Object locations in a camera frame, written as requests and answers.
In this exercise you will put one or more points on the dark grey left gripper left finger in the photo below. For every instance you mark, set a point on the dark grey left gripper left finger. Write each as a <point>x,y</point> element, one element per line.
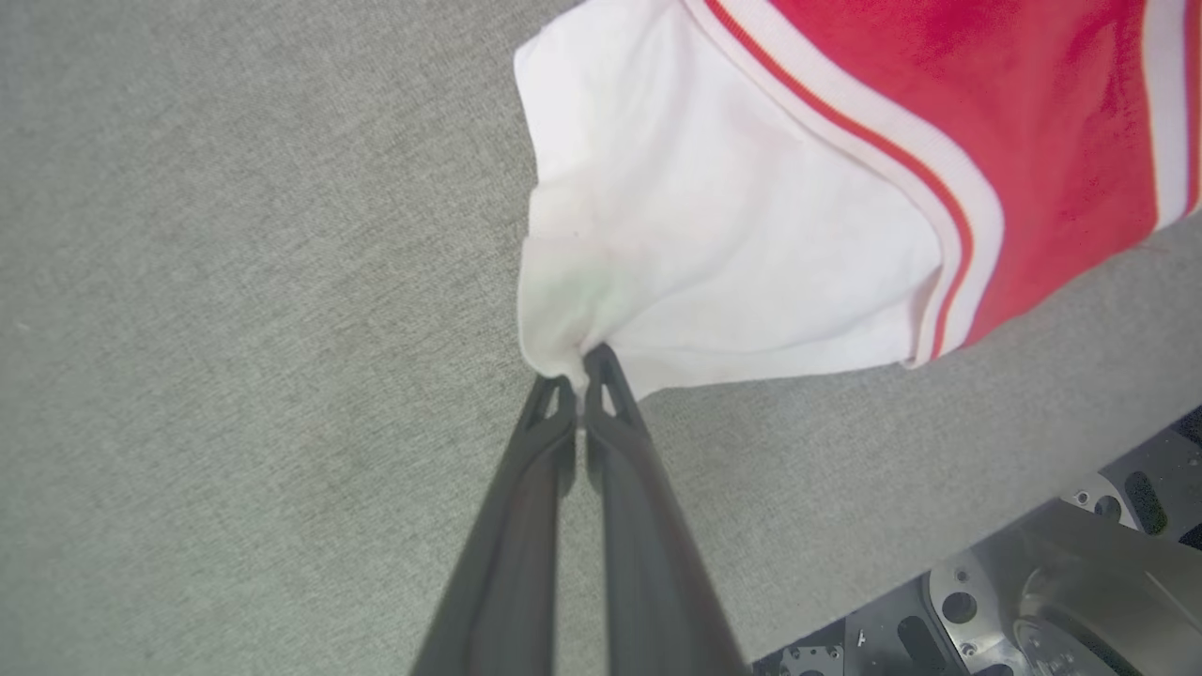
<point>512,563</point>

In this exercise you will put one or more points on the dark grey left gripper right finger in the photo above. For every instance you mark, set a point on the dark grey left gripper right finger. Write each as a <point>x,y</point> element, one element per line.
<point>648,563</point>

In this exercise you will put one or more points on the red and white jersey shirt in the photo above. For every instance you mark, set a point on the red and white jersey shirt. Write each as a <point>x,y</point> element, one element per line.
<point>732,207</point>

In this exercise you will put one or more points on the metal robot wheeled base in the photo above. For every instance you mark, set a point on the metal robot wheeled base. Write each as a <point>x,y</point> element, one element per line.
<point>1080,582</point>

